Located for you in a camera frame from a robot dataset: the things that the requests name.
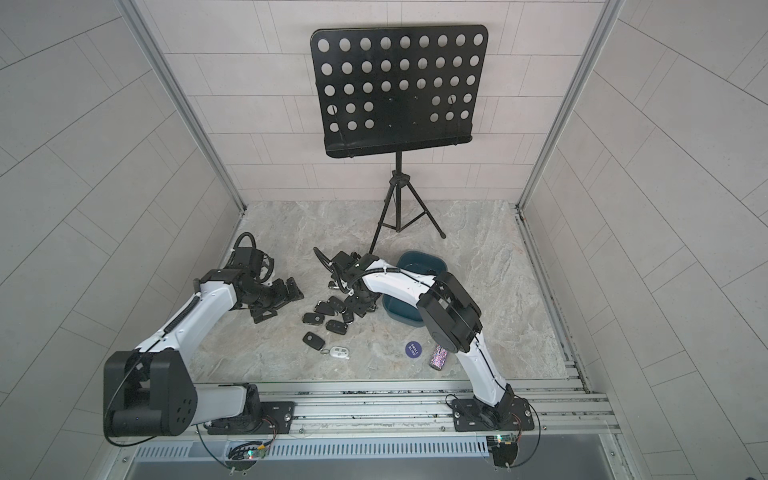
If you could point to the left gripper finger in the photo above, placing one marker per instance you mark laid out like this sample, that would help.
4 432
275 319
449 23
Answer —
293 292
260 314

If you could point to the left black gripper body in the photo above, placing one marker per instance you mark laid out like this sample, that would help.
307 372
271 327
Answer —
266 295

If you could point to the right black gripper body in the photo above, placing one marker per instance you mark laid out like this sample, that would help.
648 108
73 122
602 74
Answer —
359 295

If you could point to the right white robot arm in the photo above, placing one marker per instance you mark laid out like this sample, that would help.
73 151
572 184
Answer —
451 316

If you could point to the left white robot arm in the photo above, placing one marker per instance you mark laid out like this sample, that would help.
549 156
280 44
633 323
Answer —
148 391

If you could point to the black car key middle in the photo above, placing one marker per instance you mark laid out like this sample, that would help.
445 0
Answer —
337 327

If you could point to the white remote key fob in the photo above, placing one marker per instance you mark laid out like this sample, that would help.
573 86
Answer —
337 352

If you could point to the black car key front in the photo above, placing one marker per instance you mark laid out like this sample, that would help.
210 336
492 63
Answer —
314 341

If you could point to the teal plastic storage box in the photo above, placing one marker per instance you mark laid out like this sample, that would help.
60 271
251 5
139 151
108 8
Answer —
421 263

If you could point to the round purple lid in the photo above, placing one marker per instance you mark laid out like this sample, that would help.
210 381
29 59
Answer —
413 349

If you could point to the purple glitter tube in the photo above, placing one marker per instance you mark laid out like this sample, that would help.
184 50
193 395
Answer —
438 358

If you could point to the left circuit board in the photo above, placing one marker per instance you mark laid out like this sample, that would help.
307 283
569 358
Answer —
243 457

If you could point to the circuit board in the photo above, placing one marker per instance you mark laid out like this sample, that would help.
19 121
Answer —
243 457
503 449

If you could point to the black perforated music stand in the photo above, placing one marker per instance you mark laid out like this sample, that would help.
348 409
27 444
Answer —
388 90

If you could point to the right circuit board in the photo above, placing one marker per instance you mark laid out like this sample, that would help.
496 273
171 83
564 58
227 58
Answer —
503 449

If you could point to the aluminium mounting rail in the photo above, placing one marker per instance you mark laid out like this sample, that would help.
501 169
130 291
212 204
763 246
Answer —
414 408

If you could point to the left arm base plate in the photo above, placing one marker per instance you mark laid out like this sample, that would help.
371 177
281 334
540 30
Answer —
272 418

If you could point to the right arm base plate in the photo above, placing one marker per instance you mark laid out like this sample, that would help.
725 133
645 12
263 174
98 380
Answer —
471 415

